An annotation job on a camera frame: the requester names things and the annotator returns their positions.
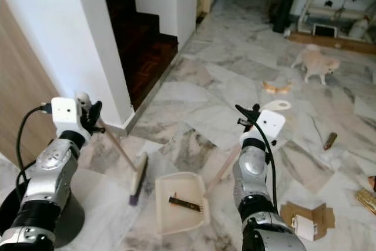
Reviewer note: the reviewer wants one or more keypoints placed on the dark brown comb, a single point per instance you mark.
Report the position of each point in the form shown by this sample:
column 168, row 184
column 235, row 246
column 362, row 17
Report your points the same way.
column 185, row 203

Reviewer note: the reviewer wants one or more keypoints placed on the golden brown flat packet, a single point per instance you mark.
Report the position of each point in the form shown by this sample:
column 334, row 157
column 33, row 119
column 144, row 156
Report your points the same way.
column 367, row 201

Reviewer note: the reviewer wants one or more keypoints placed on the white cluttered rack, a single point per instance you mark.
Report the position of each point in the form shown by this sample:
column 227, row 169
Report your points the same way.
column 338, row 1

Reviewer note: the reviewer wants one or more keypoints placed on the small cream dog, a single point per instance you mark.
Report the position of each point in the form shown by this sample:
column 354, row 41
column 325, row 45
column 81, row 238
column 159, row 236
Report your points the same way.
column 316, row 63

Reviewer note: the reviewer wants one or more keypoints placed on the tall black bag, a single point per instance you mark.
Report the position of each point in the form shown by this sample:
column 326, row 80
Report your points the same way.
column 285, row 1

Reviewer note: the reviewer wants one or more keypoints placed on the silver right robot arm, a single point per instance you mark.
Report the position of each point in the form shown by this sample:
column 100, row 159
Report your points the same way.
column 252, row 174

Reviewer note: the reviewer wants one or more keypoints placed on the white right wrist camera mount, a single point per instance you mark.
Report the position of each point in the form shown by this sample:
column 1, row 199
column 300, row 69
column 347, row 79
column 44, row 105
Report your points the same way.
column 271, row 124

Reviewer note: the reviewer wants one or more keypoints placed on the black waste bin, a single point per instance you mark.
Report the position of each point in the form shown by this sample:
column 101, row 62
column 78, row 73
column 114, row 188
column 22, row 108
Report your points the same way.
column 67, row 216

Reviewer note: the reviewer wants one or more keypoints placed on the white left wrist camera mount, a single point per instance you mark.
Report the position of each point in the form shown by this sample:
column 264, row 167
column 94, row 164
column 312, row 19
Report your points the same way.
column 67, row 114

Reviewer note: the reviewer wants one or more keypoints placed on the small brown cylinder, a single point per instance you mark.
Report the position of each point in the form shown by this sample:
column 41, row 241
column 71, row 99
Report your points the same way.
column 330, row 141

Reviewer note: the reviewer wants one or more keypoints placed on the orange white floor toy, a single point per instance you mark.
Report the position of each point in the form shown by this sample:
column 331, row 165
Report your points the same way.
column 277, row 88

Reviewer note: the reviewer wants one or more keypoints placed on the white paper roll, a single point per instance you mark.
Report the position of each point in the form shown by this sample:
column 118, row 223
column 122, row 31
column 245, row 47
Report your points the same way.
column 304, row 227

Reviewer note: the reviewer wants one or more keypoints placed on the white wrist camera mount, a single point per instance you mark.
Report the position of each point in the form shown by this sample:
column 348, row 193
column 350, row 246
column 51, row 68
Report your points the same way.
column 67, row 114
column 271, row 124

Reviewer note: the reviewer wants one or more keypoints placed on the dark wooden stairs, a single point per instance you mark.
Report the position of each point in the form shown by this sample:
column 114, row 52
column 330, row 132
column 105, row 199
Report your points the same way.
column 144, row 57

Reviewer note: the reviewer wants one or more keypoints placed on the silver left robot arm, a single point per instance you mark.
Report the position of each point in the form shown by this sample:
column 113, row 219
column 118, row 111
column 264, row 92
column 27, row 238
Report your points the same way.
column 50, row 174

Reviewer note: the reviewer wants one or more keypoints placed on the brown cardboard piece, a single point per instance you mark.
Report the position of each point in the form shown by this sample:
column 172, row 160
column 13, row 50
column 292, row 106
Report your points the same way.
column 323, row 216

